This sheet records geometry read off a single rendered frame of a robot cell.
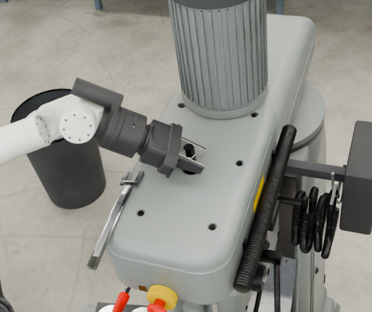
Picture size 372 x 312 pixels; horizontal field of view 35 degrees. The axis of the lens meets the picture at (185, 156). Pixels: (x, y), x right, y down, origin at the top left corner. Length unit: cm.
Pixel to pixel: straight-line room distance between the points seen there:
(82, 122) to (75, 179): 250
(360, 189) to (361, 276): 191
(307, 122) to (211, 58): 64
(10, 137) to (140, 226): 30
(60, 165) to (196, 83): 228
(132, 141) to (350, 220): 65
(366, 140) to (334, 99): 282
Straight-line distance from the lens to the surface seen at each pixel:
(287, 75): 164
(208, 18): 115
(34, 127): 114
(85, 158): 351
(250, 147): 123
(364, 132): 152
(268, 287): 207
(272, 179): 128
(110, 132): 111
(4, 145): 116
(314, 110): 182
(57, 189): 365
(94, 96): 111
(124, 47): 502
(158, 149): 112
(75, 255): 355
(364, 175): 141
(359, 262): 338
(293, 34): 178
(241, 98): 127
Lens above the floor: 275
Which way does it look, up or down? 45 degrees down
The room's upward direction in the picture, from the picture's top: 9 degrees counter-clockwise
